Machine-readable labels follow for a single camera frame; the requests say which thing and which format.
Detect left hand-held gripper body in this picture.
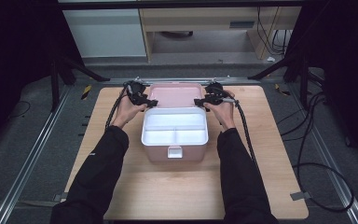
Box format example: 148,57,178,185
123,79,150,106

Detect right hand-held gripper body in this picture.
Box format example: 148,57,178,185
202,81,239,108

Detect pink storage box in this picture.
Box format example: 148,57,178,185
141,82,210,163

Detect person's left hand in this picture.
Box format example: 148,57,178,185
111,92,149,130

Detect person's right hand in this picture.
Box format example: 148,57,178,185
202,90,238,132

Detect aluminium cross bar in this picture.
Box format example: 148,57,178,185
107,77,254,86

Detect white compartment tray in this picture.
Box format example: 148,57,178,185
141,106,210,147

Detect yellow black tape strip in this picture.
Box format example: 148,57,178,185
80,84,93,101
274,83,292,97

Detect white cabinet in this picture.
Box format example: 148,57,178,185
62,8,148,59

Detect light wooden desk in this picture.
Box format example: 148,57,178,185
138,7,302,62

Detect black stand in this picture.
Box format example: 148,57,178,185
48,55,112,114
247,55,312,110

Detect grey tape piece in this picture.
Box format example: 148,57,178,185
52,192,69,203
289,191,312,202

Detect left gripper braided cable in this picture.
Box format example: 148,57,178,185
104,84,130,131

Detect gripper braided cable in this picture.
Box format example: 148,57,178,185
104,84,130,131
234,98,257,164

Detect right gripper braided cable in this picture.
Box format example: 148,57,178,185
234,98,257,164

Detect black cables under desk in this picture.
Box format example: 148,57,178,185
256,7,293,57

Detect thin black floor cable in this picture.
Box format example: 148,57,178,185
7,100,32,119

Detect aluminium floor rail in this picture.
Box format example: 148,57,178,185
287,83,358,224
0,85,73,224

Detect looped black floor cable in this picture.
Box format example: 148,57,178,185
291,91,356,215

